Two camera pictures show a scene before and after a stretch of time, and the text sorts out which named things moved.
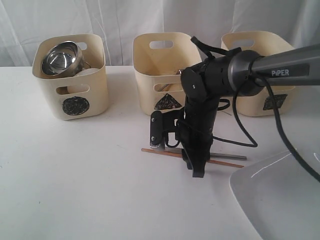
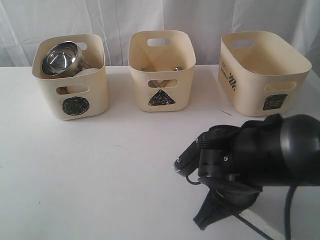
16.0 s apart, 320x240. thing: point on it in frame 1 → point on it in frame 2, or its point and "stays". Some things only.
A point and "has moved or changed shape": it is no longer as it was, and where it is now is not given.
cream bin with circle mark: [80, 96] stays
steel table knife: [227, 156] has moved or changed shape
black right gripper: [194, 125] → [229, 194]
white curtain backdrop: [117, 22] stays
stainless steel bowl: [62, 59] stays
